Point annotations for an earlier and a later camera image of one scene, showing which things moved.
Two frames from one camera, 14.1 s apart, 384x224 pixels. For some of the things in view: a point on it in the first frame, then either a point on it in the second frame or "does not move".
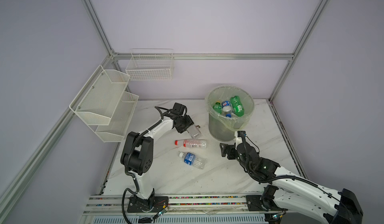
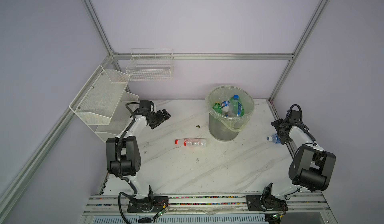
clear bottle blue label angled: [192, 159] → [274, 138]
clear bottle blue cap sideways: [193, 131] → [235, 107]
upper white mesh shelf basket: [97, 101] does not move
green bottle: [218, 107] does not move
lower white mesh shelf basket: [115, 131] does not move
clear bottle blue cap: [227, 108] does not move
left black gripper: [189, 122] → [161, 118]
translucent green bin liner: [225, 93] does not move
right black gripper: [229, 149] → [274, 123]
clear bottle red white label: [192, 143] does not move
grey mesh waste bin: [219, 131] does not move
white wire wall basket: [151, 64] does not move
